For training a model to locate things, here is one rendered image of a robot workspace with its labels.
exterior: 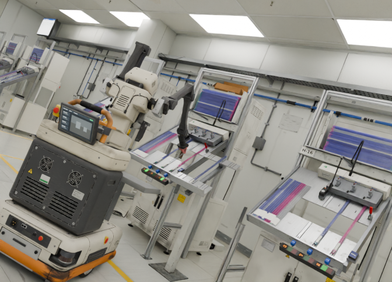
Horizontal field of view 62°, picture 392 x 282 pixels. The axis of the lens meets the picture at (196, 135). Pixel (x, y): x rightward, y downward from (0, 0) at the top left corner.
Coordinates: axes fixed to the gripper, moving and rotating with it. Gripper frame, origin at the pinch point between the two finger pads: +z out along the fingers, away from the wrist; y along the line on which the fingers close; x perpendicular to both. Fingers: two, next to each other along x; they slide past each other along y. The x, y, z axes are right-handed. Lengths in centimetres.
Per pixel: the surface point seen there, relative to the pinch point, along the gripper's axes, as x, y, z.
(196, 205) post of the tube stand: 37, -49, 13
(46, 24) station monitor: -104, 485, -71
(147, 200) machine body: 36, 29, 48
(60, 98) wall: -125, 623, 127
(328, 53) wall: -263, -17, -14
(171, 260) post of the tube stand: 71, -47, 46
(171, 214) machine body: 35, -8, 47
